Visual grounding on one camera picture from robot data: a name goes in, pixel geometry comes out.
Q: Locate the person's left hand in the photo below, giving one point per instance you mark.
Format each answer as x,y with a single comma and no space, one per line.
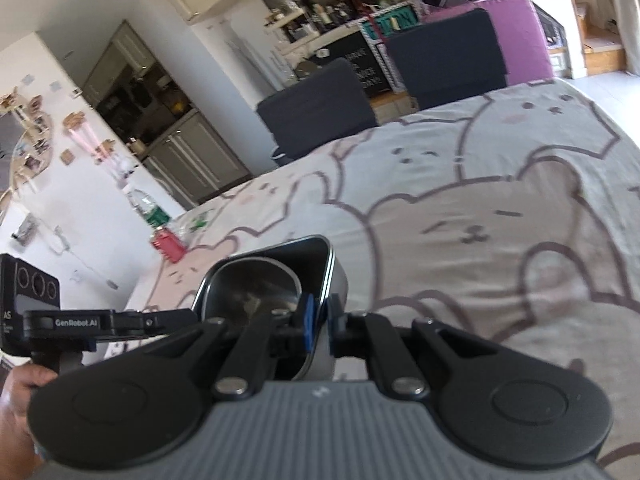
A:
20,410

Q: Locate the red box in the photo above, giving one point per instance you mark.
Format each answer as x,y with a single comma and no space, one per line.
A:
167,245

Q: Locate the grey kitchen cabinet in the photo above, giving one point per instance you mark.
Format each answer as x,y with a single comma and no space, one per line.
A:
200,160

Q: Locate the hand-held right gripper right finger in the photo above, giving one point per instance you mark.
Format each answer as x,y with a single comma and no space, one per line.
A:
334,325

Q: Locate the clear plastic wrapper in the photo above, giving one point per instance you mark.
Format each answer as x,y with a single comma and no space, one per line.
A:
192,221

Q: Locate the small round metal bowl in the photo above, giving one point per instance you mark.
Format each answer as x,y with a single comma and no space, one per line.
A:
255,285

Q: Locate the purple cloth cover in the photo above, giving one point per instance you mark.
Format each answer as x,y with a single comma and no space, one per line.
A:
525,35

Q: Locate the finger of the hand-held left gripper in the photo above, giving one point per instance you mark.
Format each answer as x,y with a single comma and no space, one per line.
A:
150,321

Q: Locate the dark fabric chair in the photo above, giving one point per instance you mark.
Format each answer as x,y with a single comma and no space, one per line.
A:
320,105
447,55

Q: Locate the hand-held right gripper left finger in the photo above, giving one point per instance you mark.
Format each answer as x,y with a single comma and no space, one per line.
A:
307,325

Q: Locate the large rectangular metal tray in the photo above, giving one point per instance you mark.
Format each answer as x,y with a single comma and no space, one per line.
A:
315,265

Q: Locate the printed bear tablecloth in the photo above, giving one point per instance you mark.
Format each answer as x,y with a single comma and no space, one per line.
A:
500,185

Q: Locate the pink hourglass decoration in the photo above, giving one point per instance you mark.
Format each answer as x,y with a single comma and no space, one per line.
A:
95,145

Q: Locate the green letter sign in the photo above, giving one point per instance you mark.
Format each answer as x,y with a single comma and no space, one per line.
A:
392,22

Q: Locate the wall shelf with photos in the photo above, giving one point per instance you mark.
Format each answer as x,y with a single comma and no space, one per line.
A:
25,145

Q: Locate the black chalkboard sign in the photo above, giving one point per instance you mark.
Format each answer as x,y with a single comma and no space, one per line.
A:
362,65

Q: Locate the wooden steps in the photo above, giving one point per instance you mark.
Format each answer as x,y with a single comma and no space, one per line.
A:
602,45

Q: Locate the plastic bottle with green label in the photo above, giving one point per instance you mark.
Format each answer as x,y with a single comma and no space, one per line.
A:
150,210

